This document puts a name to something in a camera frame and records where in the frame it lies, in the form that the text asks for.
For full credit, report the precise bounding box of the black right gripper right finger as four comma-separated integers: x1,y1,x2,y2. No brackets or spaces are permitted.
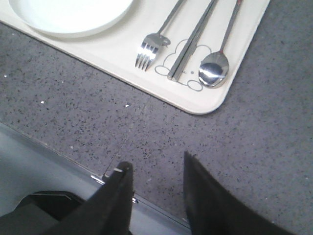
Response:
183,152,289,235

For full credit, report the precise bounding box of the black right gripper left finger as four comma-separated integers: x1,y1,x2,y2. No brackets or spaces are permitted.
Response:
46,162,133,235

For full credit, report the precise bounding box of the silver metal chopstick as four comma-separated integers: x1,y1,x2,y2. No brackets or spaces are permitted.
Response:
172,0,220,82
167,0,217,81

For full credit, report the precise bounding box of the silver metal spoon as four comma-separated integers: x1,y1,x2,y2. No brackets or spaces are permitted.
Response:
198,0,243,88

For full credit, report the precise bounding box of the silver metal fork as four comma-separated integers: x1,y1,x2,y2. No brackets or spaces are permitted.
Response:
134,0,184,71

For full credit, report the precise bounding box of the white round plate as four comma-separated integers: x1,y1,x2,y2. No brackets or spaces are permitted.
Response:
8,0,133,38

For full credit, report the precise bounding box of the beige rabbit serving tray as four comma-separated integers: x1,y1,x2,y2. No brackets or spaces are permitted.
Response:
0,0,268,115

